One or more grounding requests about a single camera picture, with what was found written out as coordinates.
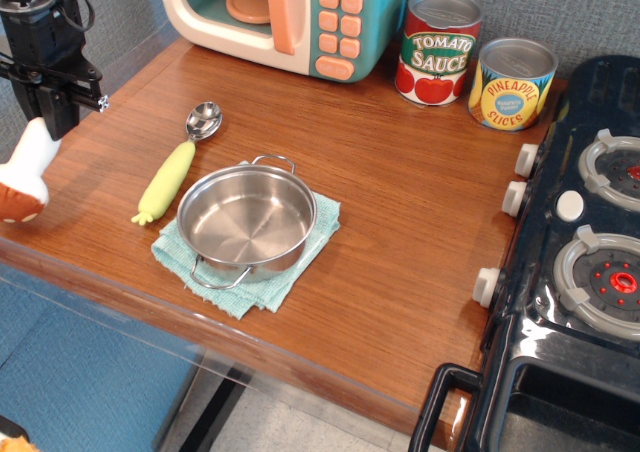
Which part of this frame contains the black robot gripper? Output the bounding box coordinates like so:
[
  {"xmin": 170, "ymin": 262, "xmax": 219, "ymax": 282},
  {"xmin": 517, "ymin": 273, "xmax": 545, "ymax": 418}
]
[{"xmin": 1, "ymin": 0, "xmax": 109, "ymax": 141}]

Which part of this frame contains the plush brown white mushroom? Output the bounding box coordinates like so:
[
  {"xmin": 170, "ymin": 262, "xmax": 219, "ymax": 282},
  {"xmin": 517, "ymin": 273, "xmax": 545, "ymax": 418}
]
[{"xmin": 1, "ymin": 117, "xmax": 61, "ymax": 223}]

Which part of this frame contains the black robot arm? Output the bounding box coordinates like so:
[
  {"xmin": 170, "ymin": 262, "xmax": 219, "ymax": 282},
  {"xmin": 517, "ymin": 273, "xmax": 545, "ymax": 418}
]
[{"xmin": 1, "ymin": 0, "xmax": 109, "ymax": 140}]

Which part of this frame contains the small stainless steel pot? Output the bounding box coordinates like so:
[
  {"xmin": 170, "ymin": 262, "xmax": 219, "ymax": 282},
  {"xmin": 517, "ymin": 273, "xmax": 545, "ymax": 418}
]
[{"xmin": 176, "ymin": 154, "xmax": 318, "ymax": 291}]

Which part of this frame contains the teal folded dish cloth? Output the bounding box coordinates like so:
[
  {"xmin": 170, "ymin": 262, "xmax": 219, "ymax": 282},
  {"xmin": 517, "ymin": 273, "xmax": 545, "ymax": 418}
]
[{"xmin": 151, "ymin": 191, "xmax": 340, "ymax": 319}]

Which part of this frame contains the teal toy microwave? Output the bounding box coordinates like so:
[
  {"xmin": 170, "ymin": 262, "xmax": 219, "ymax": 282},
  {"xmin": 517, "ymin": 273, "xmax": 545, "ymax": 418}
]
[{"xmin": 163, "ymin": 0, "xmax": 406, "ymax": 83}]

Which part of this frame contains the orange plush object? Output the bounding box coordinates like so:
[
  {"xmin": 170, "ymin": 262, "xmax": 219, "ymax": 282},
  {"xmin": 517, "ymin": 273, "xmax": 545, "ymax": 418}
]
[{"xmin": 0, "ymin": 436, "xmax": 39, "ymax": 452}]

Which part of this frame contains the tomato sauce can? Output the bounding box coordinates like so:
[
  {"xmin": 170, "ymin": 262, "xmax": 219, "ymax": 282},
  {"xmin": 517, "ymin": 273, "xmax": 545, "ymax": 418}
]
[{"xmin": 395, "ymin": 0, "xmax": 483, "ymax": 106}]

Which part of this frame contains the pineapple slices can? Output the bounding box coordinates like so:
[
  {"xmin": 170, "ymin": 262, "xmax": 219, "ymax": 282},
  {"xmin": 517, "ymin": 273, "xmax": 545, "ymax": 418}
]
[{"xmin": 468, "ymin": 37, "xmax": 558, "ymax": 132}]

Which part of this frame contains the black toy stove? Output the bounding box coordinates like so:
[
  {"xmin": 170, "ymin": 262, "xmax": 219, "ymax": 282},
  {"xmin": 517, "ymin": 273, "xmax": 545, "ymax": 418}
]
[{"xmin": 410, "ymin": 55, "xmax": 639, "ymax": 451}]

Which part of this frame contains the yellow handled metal spoon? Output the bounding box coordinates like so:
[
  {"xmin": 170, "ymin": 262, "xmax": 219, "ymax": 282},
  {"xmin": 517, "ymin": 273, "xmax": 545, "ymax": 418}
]
[{"xmin": 130, "ymin": 101, "xmax": 223, "ymax": 226}]

